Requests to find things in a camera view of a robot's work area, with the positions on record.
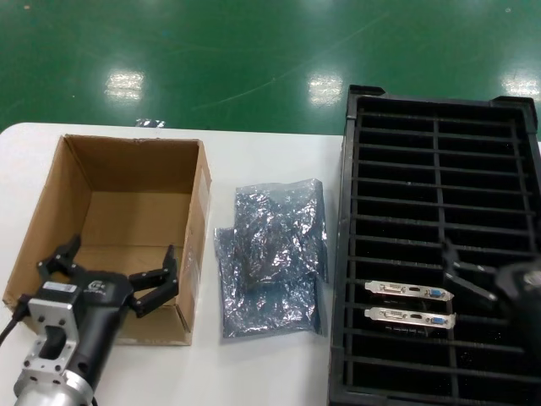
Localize brown cardboard box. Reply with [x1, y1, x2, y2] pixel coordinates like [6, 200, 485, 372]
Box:
[2, 134, 212, 347]

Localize black slotted plastic container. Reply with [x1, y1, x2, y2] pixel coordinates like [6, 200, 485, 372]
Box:
[328, 84, 541, 406]

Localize grey antistatic bag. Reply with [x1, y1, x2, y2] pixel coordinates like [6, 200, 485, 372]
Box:
[233, 178, 330, 284]

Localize flat empty antistatic bag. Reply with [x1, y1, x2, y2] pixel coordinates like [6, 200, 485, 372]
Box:
[213, 227, 329, 339]

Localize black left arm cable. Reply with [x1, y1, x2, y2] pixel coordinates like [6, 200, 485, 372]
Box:
[0, 298, 29, 343]

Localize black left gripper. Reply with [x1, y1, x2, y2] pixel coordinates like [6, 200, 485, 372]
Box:
[36, 233, 179, 380]

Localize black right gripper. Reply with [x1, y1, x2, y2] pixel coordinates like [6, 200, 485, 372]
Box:
[441, 238, 541, 339]

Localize graphics card with metal bracket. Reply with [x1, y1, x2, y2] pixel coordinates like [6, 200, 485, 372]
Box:
[363, 306, 458, 336]
[364, 280, 455, 304]

